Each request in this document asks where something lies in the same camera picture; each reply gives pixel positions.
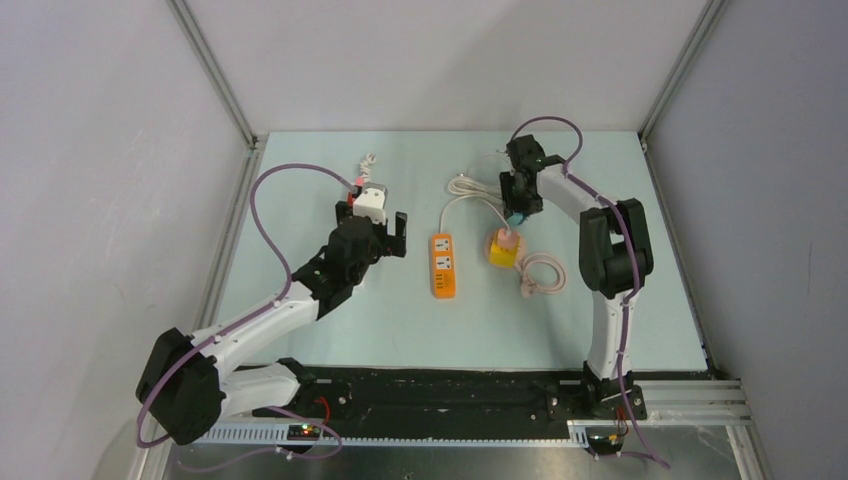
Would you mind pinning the orange power strip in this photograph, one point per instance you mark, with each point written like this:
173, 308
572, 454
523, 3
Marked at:
443, 272

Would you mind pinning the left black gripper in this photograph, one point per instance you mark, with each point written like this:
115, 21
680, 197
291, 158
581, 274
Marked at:
390, 244

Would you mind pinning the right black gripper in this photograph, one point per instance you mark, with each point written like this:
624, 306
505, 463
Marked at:
532, 206

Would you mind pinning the yellow cube socket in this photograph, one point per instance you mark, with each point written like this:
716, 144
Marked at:
502, 257

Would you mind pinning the white multicolour power strip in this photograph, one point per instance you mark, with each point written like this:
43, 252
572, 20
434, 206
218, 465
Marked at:
366, 249

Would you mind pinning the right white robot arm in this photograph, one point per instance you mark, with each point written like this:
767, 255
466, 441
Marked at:
614, 251

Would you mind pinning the salmon pink charger plug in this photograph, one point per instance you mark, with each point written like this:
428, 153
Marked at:
506, 239

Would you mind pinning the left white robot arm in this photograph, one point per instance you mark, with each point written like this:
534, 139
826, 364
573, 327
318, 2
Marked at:
191, 381

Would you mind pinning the teal small charger plug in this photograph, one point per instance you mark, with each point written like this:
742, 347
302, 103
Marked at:
516, 219

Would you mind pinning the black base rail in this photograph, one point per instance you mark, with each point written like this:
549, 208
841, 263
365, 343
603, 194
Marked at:
467, 406

